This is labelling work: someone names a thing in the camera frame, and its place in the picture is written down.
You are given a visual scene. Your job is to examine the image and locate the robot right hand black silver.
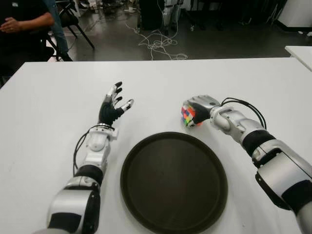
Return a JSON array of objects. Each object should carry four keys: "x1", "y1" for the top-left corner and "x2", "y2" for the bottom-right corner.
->
[{"x1": 182, "y1": 94, "x2": 223, "y2": 128}]

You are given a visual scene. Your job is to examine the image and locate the robot left hand black silver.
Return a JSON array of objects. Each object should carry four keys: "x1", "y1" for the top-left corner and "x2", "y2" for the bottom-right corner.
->
[{"x1": 97, "y1": 81, "x2": 135, "y2": 128}]

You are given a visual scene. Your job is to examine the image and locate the multicoloured Rubik's cube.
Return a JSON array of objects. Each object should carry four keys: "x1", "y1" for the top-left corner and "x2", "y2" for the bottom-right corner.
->
[{"x1": 180, "y1": 101, "x2": 204, "y2": 128}]

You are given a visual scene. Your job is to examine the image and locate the round dark brown plate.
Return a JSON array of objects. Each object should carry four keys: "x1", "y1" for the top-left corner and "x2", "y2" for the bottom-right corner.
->
[{"x1": 120, "y1": 131, "x2": 229, "y2": 234}]

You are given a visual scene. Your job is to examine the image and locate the standing person blue jeans leg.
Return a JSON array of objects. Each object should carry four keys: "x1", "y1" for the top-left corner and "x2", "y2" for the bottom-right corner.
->
[{"x1": 43, "y1": 0, "x2": 74, "y2": 62}]

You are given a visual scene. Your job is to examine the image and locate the background humanoid robot legs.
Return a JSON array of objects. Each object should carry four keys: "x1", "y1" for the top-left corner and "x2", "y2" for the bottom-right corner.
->
[{"x1": 162, "y1": 0, "x2": 182, "y2": 35}]

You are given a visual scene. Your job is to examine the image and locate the black folding chair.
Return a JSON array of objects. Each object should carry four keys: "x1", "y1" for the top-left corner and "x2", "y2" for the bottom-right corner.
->
[{"x1": 46, "y1": 0, "x2": 96, "y2": 62}]

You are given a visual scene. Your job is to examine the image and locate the white side table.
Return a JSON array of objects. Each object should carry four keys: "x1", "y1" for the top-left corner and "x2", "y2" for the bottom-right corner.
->
[{"x1": 284, "y1": 45, "x2": 312, "y2": 72}]

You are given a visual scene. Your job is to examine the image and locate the seated person in black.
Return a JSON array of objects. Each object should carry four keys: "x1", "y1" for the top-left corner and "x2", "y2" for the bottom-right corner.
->
[{"x1": 0, "y1": 0, "x2": 56, "y2": 76}]

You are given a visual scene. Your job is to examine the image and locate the white cabinet with black base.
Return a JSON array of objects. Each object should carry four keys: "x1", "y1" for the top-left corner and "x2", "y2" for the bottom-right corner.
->
[{"x1": 277, "y1": 0, "x2": 312, "y2": 33}]

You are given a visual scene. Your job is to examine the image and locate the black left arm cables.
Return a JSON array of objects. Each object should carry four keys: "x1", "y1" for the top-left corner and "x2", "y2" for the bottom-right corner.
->
[{"x1": 73, "y1": 126, "x2": 99, "y2": 175}]

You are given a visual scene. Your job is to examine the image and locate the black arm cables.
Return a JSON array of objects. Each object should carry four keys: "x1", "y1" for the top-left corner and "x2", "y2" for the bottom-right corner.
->
[
  {"x1": 220, "y1": 97, "x2": 268, "y2": 130},
  {"x1": 73, "y1": 126, "x2": 99, "y2": 175}
]

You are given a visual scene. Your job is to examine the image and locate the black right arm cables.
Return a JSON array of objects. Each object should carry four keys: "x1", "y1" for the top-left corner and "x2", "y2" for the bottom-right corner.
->
[{"x1": 220, "y1": 97, "x2": 268, "y2": 130}]

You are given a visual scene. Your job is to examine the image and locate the tangled white floor cable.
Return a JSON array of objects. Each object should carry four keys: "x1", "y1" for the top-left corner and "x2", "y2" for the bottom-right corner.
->
[{"x1": 124, "y1": 21, "x2": 189, "y2": 61}]

